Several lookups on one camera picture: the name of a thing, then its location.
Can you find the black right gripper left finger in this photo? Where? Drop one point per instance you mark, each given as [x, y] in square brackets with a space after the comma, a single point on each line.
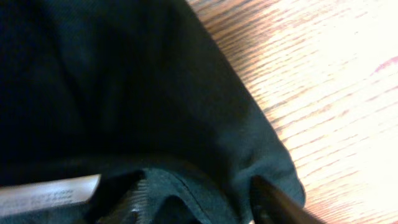
[120, 201]

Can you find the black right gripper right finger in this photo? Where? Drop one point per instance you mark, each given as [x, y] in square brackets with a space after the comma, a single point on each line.
[270, 205]

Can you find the dark teal t-shirt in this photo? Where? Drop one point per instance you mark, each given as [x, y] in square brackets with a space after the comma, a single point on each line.
[132, 90]

